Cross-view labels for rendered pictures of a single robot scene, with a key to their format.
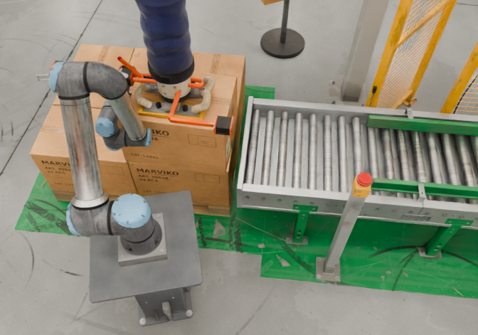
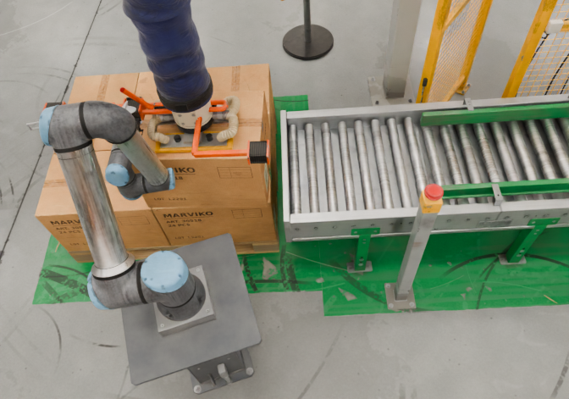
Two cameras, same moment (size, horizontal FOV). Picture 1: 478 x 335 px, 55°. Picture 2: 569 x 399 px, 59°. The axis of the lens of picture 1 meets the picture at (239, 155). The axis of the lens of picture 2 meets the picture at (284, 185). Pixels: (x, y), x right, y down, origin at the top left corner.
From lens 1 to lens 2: 0.17 m
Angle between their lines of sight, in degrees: 2
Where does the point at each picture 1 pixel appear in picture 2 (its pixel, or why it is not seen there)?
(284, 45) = (310, 45)
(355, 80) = (398, 73)
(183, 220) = (228, 270)
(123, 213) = (155, 276)
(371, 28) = (410, 11)
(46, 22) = (32, 56)
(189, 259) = (241, 316)
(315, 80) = (351, 80)
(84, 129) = (92, 184)
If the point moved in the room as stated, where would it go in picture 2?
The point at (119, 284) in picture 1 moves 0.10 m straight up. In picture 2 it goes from (163, 358) to (156, 351)
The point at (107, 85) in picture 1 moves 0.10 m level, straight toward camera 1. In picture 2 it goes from (111, 128) to (122, 150)
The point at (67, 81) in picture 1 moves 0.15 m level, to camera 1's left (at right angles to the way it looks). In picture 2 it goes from (61, 130) to (11, 137)
